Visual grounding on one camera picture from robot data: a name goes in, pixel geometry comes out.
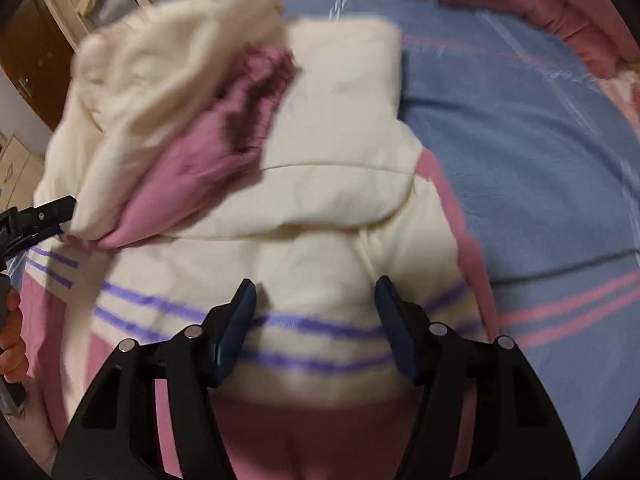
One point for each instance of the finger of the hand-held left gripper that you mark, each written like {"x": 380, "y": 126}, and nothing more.
{"x": 45, "y": 217}

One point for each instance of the brown wooden door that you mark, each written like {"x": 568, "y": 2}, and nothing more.
{"x": 35, "y": 60}

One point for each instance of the light wooden cabinet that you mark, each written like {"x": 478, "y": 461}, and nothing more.
{"x": 20, "y": 170}

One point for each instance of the person's left hand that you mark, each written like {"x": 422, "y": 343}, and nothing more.
{"x": 12, "y": 350}

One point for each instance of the pink quilt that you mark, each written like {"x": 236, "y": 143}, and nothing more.
{"x": 525, "y": 0}

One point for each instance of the bed with blue plaid sheet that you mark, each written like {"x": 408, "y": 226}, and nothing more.
{"x": 525, "y": 185}

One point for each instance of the white and pink hooded jacket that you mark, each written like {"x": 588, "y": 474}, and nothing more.
{"x": 320, "y": 210}

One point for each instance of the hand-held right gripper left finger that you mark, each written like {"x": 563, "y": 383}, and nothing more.
{"x": 235, "y": 332}

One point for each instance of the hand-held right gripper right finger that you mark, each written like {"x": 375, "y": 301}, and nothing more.
{"x": 400, "y": 332}

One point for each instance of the pink floral cloth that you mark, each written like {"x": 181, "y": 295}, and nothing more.
{"x": 625, "y": 95}

